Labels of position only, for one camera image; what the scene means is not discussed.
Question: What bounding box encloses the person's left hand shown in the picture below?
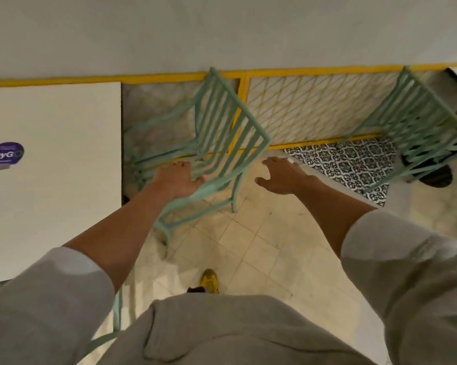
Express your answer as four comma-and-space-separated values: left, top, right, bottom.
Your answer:
152, 161, 207, 203

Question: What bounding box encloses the black white patterned mat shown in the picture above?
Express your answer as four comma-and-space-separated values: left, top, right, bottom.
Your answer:
283, 136, 399, 208

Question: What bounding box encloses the purple oval sticker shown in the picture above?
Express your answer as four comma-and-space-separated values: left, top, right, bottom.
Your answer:
0, 141, 25, 171

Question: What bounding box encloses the yellow shoe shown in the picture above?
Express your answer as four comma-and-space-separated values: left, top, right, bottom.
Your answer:
200, 268, 220, 295

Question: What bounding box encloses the person's left forearm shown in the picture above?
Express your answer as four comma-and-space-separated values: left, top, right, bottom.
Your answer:
62, 181, 164, 293

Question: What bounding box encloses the yellow mesh railing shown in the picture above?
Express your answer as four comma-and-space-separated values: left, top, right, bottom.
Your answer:
0, 63, 457, 153

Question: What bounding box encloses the grey sweatshirt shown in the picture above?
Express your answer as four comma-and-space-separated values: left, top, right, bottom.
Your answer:
0, 210, 457, 365

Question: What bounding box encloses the person's right hand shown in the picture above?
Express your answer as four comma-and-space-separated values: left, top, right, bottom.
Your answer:
255, 156, 317, 196

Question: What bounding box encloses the person's right forearm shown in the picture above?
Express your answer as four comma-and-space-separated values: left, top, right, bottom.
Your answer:
292, 176, 379, 260

